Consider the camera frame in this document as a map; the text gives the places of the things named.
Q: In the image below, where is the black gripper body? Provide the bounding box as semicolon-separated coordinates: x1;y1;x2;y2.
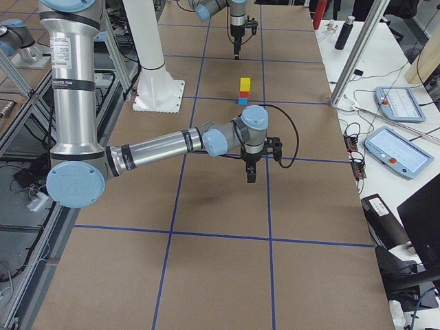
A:
230;25;245;42
241;148;267;169

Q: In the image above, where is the black box device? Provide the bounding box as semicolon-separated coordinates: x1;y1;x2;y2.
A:
361;194;410;250

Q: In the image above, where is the teach pendant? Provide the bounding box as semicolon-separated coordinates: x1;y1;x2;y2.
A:
364;126;435;179
375;86;426;123

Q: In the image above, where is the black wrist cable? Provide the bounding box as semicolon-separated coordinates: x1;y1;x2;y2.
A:
225;6;234;45
219;104;300;169

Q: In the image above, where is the near teach pendant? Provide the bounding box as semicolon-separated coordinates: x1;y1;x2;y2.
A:
364;126;435;179

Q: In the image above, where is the brown paper table cover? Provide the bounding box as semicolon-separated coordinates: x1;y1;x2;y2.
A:
33;3;393;329

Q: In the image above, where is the far teach pendant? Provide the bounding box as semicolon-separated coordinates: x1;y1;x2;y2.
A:
375;86;426;123

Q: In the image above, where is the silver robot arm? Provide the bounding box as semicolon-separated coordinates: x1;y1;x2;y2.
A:
38;1;271;208
188;0;258;60

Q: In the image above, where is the black water bottle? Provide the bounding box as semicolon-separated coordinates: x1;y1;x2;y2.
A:
334;15;355;50

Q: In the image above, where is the small black square pad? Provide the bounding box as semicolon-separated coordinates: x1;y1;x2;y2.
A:
353;69;364;76

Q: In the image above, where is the black monitor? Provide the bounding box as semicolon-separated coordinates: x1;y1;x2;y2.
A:
397;180;439;268

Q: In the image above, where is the yellow block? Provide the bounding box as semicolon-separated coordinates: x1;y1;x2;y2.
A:
239;77;251;92

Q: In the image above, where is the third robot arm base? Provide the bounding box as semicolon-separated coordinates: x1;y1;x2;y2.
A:
1;19;51;69

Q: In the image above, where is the aluminium frame post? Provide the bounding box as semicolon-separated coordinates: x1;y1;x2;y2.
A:
329;0;390;108

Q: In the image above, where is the white pedestal column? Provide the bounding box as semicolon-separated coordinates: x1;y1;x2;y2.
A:
123;0;185;113

